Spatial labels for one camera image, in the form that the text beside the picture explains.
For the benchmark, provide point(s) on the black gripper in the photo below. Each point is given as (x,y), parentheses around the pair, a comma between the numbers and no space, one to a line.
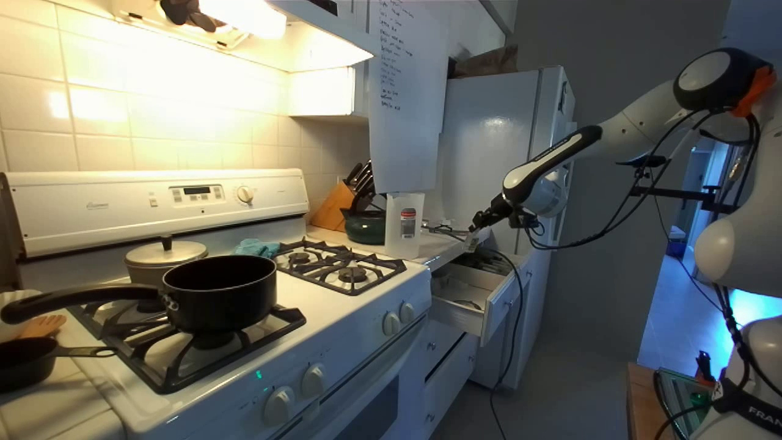
(514,214)

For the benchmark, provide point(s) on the narrow white drawer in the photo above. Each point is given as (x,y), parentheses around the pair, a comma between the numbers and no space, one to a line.
(504,306)

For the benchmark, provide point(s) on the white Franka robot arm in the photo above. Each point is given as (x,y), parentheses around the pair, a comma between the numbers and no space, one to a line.
(748,235)

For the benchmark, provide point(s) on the white bottom drawer front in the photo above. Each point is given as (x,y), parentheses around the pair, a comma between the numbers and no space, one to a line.
(454,399)

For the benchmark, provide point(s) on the translucent white plastic pitcher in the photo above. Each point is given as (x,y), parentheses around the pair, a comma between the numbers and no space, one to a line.
(405,235)

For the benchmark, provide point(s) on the white refrigerator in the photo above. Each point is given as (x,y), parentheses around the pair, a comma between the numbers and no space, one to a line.
(479,114)

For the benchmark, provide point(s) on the dark round bowl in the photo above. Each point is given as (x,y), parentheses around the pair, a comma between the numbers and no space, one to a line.
(365,229)

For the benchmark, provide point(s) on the white paper sheet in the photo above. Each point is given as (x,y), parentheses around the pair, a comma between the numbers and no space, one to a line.
(406,98)

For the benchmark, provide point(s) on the wooden knife block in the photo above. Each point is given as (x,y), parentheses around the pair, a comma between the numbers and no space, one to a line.
(334,211)

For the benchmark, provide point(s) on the cardboard box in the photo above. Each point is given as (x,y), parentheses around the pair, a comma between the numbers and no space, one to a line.
(484,64)

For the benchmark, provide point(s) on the white gas stove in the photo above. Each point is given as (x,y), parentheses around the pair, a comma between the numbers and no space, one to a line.
(344,326)

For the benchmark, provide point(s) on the blue bin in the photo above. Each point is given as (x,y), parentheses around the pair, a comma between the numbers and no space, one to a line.
(675,246)

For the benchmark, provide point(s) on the teal cloth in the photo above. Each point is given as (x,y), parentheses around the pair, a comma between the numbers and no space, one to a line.
(261,249)

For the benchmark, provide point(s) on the white range hood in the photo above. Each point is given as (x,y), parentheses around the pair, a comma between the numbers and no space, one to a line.
(325,52)

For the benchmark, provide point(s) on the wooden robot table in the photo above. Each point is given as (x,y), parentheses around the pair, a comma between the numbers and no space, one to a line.
(643,406)

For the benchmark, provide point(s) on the black saucepan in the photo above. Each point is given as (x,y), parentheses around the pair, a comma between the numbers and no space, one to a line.
(220,295)

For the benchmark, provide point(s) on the small pot with lid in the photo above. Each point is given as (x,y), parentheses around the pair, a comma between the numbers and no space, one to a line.
(163,257)

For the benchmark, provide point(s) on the dark fixture under hood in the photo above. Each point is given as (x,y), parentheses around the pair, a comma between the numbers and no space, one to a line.
(185,13)

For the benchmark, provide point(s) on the wooden spatula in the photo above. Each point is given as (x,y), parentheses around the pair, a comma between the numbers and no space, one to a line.
(40,326)

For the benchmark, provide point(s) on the black frying pan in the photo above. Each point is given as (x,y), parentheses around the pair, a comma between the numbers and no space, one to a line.
(25,363)

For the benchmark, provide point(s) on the black camera stand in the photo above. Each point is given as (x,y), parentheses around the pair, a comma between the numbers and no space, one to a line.
(675,194)

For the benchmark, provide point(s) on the white wall cabinet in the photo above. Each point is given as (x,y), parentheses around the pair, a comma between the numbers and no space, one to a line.
(325,91)

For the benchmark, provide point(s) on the metal mounting frame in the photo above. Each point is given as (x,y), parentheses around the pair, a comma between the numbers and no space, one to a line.
(685,405)

